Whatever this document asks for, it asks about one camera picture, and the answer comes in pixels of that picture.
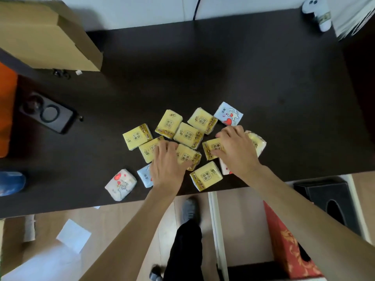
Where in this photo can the small open cardboard box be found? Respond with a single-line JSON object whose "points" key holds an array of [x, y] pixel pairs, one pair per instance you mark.
{"points": [[44, 35]]}

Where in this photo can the small black cap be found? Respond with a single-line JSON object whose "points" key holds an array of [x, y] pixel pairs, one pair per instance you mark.
{"points": [[80, 118]]}

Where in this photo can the person's right hand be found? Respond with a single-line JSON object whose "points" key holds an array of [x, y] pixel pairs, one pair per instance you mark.
{"points": [[237, 152]]}

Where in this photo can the person's left forearm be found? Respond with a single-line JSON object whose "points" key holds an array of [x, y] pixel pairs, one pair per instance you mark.
{"points": [[129, 239]]}

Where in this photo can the person's left hand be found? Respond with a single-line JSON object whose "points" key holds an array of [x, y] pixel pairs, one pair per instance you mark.
{"points": [[167, 166]]}

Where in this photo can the white paper sheet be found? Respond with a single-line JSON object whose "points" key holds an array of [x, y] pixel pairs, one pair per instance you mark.
{"points": [[73, 235]]}

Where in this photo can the white drawer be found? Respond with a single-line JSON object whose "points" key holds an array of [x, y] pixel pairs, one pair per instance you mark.
{"points": [[243, 228]]}

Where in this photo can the black tissue box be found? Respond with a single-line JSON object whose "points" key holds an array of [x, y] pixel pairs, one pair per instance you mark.
{"points": [[316, 193]]}

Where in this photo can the yellow tissue pack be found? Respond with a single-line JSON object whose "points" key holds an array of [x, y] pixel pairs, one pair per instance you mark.
{"points": [[192, 155], [208, 146]]}

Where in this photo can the blue tissue packet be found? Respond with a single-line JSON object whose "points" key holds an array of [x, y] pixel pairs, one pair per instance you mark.
{"points": [[144, 175], [227, 112]]}

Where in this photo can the person's black trousers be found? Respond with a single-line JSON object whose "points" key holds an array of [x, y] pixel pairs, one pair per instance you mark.
{"points": [[184, 254]]}

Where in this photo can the person's right forearm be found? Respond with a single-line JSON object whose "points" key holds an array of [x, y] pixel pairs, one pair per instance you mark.
{"points": [[307, 222]]}

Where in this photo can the group of yellow tissue packets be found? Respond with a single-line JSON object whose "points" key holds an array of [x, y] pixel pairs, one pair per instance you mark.
{"points": [[168, 124]]}

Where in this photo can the white game controller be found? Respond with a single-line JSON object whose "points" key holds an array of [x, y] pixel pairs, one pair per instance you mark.
{"points": [[318, 8]]}

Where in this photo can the orange tray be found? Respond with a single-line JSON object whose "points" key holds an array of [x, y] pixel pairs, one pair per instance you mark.
{"points": [[7, 114]]}

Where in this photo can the blue fringed cloth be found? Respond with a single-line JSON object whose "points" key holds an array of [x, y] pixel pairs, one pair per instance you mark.
{"points": [[351, 17]]}

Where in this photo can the small black ear tip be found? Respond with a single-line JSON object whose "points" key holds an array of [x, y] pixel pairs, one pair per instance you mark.
{"points": [[66, 75], [56, 73]]}

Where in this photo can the beige cardboard tube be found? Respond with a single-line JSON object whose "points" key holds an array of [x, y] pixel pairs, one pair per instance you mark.
{"points": [[29, 228]]}

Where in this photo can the red floral tissue box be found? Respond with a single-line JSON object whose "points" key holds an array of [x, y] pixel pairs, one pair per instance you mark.
{"points": [[281, 239]]}

